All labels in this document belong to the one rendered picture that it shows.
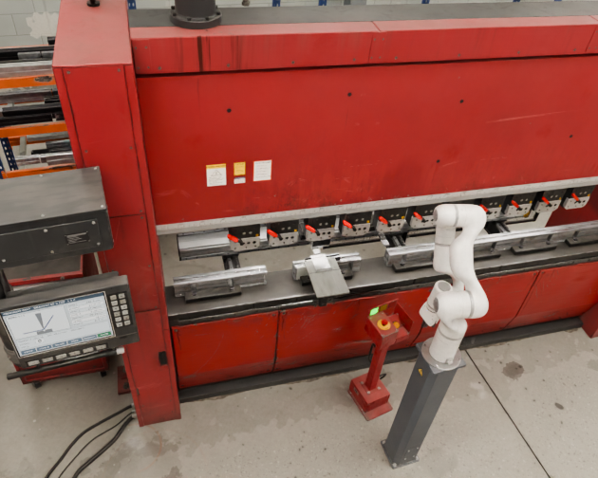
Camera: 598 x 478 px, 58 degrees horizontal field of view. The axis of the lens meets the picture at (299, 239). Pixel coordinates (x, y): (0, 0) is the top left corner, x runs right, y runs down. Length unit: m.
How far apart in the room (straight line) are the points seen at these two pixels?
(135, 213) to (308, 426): 1.86
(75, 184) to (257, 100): 0.80
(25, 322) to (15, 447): 1.61
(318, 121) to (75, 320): 1.28
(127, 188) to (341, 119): 0.96
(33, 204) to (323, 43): 1.21
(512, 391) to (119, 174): 2.95
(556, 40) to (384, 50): 0.81
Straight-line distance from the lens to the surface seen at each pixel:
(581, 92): 3.09
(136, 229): 2.36
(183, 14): 2.22
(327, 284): 2.92
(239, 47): 2.19
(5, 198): 2.03
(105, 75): 1.98
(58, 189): 2.01
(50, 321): 2.22
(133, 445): 3.56
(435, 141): 2.76
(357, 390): 3.61
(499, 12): 2.75
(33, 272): 3.15
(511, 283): 3.72
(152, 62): 2.17
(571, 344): 4.55
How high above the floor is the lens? 3.12
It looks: 42 degrees down
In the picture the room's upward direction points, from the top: 6 degrees clockwise
